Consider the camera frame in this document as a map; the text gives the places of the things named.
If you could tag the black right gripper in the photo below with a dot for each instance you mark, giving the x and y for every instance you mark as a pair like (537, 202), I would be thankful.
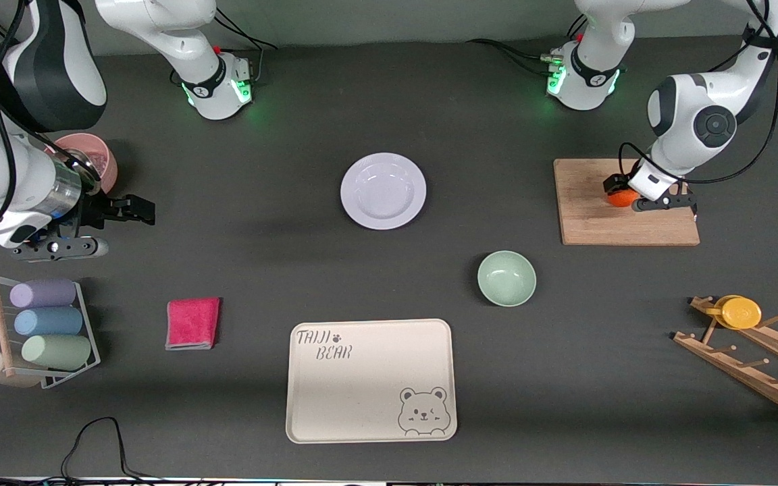
(100, 208)

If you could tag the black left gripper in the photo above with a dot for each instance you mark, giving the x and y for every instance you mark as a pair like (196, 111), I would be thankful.
(613, 183)

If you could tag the orange fruit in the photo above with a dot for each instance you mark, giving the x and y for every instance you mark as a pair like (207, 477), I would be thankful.
(622, 199)

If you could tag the white round plate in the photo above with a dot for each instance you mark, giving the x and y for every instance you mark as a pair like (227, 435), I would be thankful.
(383, 191)

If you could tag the wooden cutting board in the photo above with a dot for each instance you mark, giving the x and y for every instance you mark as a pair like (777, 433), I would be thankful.
(605, 226)

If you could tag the pink ribbed cup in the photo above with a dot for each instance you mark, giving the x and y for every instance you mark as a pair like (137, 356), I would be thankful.
(105, 158)

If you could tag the metal spoon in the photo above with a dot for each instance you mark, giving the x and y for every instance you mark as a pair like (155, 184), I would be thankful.
(88, 165)

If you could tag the purple cup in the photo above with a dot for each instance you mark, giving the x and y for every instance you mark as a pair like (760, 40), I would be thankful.
(44, 293)

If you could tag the pink folded cloth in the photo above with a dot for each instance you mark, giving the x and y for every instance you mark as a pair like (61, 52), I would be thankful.
(193, 322)

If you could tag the light green bowl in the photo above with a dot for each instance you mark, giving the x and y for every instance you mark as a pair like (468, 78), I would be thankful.
(506, 279)

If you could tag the blue cup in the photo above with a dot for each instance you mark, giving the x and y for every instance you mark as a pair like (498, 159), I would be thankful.
(48, 321)

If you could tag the green cup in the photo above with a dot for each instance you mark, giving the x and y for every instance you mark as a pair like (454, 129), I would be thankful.
(58, 352)

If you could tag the yellow mug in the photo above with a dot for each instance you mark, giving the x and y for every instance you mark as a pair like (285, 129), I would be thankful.
(740, 312)

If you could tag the wooden mug rack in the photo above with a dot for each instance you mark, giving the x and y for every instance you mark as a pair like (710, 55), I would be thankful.
(754, 368)

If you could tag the cream tray with bear print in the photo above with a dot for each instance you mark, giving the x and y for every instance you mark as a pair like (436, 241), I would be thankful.
(362, 391)

